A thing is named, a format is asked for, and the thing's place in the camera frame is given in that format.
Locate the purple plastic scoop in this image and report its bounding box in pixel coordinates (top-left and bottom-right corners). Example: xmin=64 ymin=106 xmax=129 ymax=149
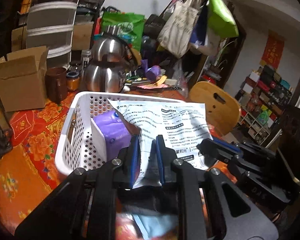
xmin=141 ymin=59 xmax=161 ymax=82

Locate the light blue packet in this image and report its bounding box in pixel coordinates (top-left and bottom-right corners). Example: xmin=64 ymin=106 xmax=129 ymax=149
xmin=132 ymin=214 xmax=179 ymax=239

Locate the shelf with boxes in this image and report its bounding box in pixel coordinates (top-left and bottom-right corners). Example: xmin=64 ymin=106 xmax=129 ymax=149
xmin=235 ymin=65 xmax=292 ymax=145

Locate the purple tissue pack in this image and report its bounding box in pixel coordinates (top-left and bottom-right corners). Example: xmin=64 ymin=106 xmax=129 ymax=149
xmin=90 ymin=111 xmax=132 ymax=161

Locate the beige canvas tote bag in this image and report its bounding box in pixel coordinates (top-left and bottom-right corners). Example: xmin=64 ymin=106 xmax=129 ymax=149
xmin=158 ymin=0 xmax=201 ymax=59

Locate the white printed foil packet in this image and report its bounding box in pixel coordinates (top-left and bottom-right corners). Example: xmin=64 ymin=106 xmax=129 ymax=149
xmin=110 ymin=100 xmax=212 ymax=188

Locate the brown cardboard box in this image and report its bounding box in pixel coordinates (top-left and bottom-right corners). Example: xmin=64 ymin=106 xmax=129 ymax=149
xmin=0 ymin=46 xmax=49 ymax=112

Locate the glass spice jar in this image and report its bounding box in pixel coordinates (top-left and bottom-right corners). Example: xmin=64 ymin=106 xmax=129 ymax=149
xmin=81 ymin=49 xmax=92 ymax=71

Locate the lime green hanging bag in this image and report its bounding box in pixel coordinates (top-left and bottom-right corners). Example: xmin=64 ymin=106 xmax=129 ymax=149
xmin=207 ymin=0 xmax=239 ymax=38

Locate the floral orange tablecloth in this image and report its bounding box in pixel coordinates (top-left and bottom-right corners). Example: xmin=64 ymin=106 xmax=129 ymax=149
xmin=0 ymin=89 xmax=239 ymax=240

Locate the wooden chair right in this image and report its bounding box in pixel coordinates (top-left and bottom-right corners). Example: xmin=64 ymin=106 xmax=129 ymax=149
xmin=189 ymin=81 xmax=241 ymax=136

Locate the white drawer tower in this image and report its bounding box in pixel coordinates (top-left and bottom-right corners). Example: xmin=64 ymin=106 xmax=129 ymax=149
xmin=26 ymin=0 xmax=79 ymax=68

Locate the red wall scroll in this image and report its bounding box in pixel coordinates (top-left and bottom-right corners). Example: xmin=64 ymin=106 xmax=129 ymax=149
xmin=260 ymin=30 xmax=286 ymax=70

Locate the small orange jar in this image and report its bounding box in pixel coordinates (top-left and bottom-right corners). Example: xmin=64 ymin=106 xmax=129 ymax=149
xmin=66 ymin=71 xmax=80 ymax=92

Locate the white perforated plastic basket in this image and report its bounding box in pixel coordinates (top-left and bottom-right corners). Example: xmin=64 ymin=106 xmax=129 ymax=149
xmin=55 ymin=90 xmax=186 ymax=177

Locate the stainless steel kettle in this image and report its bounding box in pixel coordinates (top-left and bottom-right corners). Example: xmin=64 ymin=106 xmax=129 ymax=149
xmin=83 ymin=25 xmax=139 ymax=93

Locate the dark brown mug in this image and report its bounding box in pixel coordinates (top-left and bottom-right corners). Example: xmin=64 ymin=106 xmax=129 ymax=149
xmin=45 ymin=67 xmax=68 ymax=104

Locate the black bag on shelf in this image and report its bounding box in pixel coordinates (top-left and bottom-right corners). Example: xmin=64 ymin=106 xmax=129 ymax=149
xmin=143 ymin=14 xmax=166 ymax=40

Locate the green shopping bag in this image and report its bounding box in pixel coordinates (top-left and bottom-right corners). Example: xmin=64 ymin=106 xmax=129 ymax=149
xmin=101 ymin=12 xmax=145 ymax=51

